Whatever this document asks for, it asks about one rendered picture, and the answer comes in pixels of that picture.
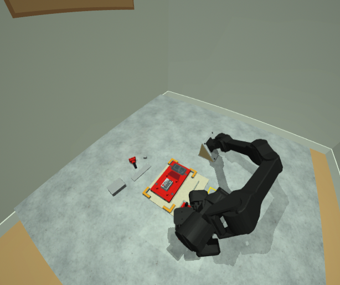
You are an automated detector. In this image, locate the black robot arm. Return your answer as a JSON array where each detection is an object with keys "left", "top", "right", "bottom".
[{"left": 174, "top": 133, "right": 283, "bottom": 252}]

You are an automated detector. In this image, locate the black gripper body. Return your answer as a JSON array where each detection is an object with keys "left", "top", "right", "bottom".
[{"left": 189, "top": 190, "right": 220, "bottom": 257}]

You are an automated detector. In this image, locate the grey flat bar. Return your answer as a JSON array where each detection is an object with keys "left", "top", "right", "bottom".
[{"left": 131, "top": 164, "right": 151, "bottom": 181}]

